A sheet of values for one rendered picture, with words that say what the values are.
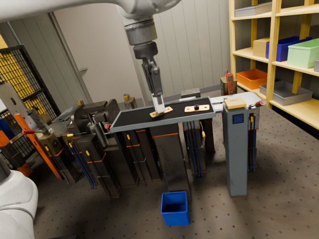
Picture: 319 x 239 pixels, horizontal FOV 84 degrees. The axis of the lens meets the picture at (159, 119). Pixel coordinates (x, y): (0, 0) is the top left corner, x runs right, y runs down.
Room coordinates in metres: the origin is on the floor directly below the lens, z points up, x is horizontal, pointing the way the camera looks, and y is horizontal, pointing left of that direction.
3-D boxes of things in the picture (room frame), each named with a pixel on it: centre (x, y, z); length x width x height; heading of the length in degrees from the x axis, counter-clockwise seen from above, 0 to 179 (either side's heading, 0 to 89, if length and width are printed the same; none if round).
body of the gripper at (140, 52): (0.60, -0.01, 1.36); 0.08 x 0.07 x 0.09; 13
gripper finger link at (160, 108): (0.59, -0.01, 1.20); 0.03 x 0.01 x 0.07; 103
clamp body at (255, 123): (0.67, -0.40, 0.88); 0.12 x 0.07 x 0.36; 168
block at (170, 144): (0.59, -0.01, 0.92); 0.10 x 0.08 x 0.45; 78
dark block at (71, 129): (0.80, 0.41, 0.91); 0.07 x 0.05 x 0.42; 168
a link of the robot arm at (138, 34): (0.60, -0.01, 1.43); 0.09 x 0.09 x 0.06
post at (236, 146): (0.54, -0.27, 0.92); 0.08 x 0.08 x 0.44; 78
